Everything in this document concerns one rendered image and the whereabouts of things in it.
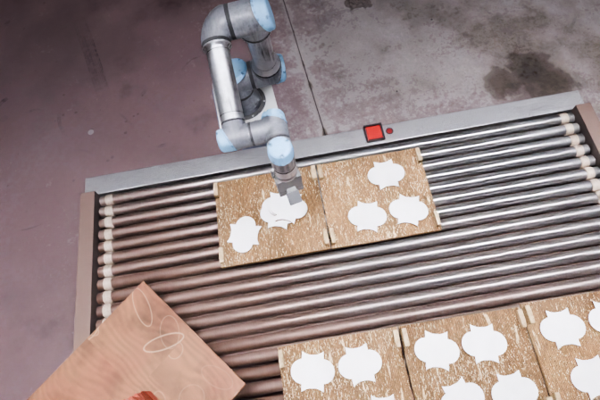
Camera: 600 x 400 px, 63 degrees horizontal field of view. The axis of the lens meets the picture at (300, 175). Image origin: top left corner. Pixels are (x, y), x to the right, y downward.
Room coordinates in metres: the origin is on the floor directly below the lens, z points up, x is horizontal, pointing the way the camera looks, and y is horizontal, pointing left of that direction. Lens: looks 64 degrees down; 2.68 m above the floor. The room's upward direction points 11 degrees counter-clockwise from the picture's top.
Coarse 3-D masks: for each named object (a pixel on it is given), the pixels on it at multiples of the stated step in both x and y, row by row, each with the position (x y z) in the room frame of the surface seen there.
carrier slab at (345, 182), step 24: (336, 168) 0.86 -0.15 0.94; (360, 168) 0.84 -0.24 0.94; (408, 168) 0.80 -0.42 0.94; (336, 192) 0.75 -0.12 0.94; (360, 192) 0.73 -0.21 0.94; (384, 192) 0.72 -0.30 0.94; (408, 192) 0.70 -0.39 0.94; (336, 216) 0.66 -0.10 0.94; (432, 216) 0.58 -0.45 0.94; (336, 240) 0.56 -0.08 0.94; (360, 240) 0.55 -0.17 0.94; (384, 240) 0.53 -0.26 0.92
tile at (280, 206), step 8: (272, 200) 0.76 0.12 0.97; (280, 200) 0.75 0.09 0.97; (272, 208) 0.72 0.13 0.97; (280, 208) 0.72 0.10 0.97; (288, 208) 0.71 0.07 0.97; (296, 208) 0.71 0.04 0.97; (304, 208) 0.70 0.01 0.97; (280, 216) 0.69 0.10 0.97; (288, 216) 0.68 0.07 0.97; (296, 216) 0.67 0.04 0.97
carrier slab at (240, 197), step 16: (256, 176) 0.89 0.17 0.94; (304, 176) 0.85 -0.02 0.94; (224, 192) 0.85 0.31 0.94; (240, 192) 0.83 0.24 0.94; (256, 192) 0.82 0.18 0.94; (272, 192) 0.81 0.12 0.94; (304, 192) 0.78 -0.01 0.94; (224, 208) 0.78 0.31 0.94; (240, 208) 0.77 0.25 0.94; (256, 208) 0.75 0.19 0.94; (320, 208) 0.70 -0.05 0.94; (224, 224) 0.71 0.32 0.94; (256, 224) 0.69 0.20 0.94; (288, 224) 0.66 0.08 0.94; (304, 224) 0.65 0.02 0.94; (320, 224) 0.64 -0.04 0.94; (224, 240) 0.65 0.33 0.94; (272, 240) 0.61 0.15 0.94; (288, 240) 0.60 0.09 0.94; (304, 240) 0.59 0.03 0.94; (320, 240) 0.58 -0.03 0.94; (240, 256) 0.57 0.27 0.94; (256, 256) 0.56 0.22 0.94; (272, 256) 0.55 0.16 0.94; (288, 256) 0.54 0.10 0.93
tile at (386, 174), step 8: (376, 168) 0.82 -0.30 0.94; (384, 168) 0.81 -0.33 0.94; (392, 168) 0.81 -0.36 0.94; (400, 168) 0.80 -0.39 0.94; (368, 176) 0.79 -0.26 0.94; (376, 176) 0.78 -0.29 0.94; (384, 176) 0.78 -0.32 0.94; (392, 176) 0.77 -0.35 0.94; (400, 176) 0.76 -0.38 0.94; (376, 184) 0.75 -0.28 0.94; (384, 184) 0.74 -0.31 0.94; (392, 184) 0.74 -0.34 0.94
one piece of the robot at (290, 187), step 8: (272, 176) 0.70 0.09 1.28; (296, 176) 0.69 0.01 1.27; (280, 184) 0.68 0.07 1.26; (288, 184) 0.68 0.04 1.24; (296, 184) 0.69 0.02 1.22; (280, 192) 0.68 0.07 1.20; (288, 192) 0.67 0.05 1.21; (296, 192) 0.67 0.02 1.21; (288, 200) 0.65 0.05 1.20; (296, 200) 0.64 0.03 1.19
